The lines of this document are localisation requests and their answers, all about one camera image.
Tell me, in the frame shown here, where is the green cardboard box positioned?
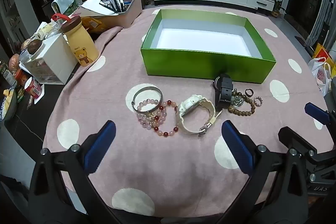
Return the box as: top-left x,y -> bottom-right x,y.
140,9 -> 277,84

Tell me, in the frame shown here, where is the wooden bead bracelet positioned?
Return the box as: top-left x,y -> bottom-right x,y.
228,89 -> 256,117

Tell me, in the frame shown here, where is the yellow shopping bag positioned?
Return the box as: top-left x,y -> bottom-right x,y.
312,43 -> 334,62

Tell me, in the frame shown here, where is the orange round fruit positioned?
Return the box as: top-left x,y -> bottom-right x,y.
21,39 -> 33,52
9,54 -> 21,71

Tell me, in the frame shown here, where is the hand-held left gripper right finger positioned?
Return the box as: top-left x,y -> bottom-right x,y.
221,120 -> 309,224

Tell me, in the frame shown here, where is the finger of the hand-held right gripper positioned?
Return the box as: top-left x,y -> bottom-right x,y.
278,126 -> 319,159
304,102 -> 336,130

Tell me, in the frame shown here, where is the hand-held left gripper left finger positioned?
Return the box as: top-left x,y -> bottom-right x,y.
28,120 -> 117,224

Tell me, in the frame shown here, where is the yellow bear bottle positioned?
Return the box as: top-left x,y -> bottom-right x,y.
51,13 -> 100,67

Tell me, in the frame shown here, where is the beige storage bin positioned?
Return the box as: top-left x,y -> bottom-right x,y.
87,0 -> 143,29

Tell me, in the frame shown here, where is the bunch of pens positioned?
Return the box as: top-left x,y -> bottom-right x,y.
106,0 -> 126,13

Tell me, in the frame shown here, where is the white wristwatch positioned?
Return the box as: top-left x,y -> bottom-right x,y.
175,94 -> 223,136

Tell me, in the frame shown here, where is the brown round fruit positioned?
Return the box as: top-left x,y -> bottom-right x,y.
28,39 -> 42,54

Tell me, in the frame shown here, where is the white drawer organizer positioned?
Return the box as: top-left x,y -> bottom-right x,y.
24,35 -> 79,85

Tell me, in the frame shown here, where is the red bead bracelet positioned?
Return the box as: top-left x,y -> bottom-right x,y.
154,100 -> 180,137

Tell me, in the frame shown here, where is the silver bangle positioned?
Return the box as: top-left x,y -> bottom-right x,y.
131,86 -> 163,113

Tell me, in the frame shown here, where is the small potted plant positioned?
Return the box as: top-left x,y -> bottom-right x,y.
272,0 -> 285,17

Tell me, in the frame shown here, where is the pink bead bracelet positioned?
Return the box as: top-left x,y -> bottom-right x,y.
136,99 -> 168,130

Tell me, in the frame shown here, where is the red snack can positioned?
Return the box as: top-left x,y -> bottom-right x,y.
24,77 -> 42,98

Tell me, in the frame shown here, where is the food bowl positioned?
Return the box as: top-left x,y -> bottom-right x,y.
0,88 -> 17,121

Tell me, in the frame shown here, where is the orange snack packet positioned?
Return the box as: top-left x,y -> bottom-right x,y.
81,17 -> 108,33

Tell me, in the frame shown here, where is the white paper stack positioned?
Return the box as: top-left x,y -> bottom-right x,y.
81,0 -> 120,16

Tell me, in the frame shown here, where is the pink polka dot tablecloth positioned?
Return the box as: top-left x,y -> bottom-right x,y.
42,5 -> 331,216

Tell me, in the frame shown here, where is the white plastic bag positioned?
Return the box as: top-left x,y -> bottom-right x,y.
307,56 -> 332,97

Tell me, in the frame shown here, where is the black wristwatch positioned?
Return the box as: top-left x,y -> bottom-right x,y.
213,73 -> 235,109

